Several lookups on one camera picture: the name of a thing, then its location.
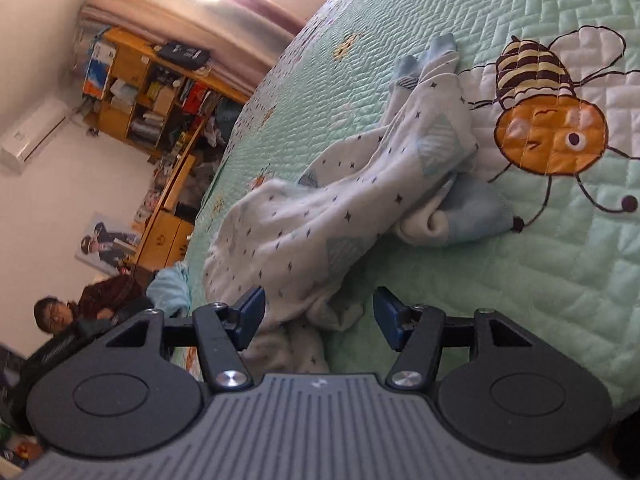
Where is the light blue clothes pile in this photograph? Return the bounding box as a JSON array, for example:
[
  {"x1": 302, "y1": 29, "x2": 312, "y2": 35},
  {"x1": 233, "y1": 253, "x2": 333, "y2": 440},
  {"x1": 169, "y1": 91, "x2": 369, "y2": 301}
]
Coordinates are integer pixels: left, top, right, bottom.
[{"x1": 145, "y1": 261, "x2": 192, "y2": 318}]

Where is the pilot children poster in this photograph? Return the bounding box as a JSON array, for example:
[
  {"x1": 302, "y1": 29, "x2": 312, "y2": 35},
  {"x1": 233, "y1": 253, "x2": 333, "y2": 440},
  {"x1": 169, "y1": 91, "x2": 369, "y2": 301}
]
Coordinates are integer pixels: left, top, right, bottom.
[{"x1": 75, "y1": 212, "x2": 141, "y2": 276}]

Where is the green quilted bee bedspread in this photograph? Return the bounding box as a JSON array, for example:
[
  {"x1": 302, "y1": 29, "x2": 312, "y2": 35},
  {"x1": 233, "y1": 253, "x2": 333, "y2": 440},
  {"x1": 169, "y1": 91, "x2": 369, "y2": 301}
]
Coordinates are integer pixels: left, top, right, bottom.
[{"x1": 183, "y1": 0, "x2": 639, "y2": 403}]

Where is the white dotted baby garment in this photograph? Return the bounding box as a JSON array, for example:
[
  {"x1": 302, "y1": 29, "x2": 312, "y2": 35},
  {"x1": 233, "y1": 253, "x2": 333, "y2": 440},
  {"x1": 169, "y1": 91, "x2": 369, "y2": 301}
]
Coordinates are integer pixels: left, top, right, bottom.
[{"x1": 204, "y1": 35, "x2": 515, "y2": 377}]

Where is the seated person with glasses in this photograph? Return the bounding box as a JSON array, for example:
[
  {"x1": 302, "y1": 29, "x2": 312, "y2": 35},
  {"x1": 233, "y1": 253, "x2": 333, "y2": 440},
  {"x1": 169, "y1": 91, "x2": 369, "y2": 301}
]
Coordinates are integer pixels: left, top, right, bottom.
[{"x1": 1, "y1": 274, "x2": 153, "y2": 436}]

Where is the pink curtain left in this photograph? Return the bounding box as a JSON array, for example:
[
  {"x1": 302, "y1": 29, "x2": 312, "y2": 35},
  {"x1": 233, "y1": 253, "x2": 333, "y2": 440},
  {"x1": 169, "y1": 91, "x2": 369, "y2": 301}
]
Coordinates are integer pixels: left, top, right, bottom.
[{"x1": 79, "y1": 0, "x2": 305, "y2": 96}]

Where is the dark hanging tote bag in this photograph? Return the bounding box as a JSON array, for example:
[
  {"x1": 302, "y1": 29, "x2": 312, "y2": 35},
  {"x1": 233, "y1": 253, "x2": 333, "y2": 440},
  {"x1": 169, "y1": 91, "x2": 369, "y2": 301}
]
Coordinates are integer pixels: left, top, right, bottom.
[{"x1": 156, "y1": 41, "x2": 210, "y2": 70}]

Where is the white wall air conditioner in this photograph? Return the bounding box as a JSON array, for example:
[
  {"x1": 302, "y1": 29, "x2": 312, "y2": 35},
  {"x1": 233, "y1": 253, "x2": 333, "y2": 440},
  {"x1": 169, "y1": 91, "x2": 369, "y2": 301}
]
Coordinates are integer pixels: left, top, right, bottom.
[{"x1": 1, "y1": 99, "x2": 68, "y2": 174}]

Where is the wooden bookshelf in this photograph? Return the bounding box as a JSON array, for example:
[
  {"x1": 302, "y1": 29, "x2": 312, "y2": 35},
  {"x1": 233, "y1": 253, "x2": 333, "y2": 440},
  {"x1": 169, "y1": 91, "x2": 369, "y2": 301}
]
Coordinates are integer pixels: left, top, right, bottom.
[{"x1": 82, "y1": 27, "x2": 248, "y2": 158}]

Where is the wooden desk with drawers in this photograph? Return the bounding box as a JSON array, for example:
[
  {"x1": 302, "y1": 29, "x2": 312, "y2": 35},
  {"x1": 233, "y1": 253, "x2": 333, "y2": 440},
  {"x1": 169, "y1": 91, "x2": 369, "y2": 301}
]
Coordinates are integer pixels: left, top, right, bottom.
[{"x1": 130, "y1": 122, "x2": 204, "y2": 273}]

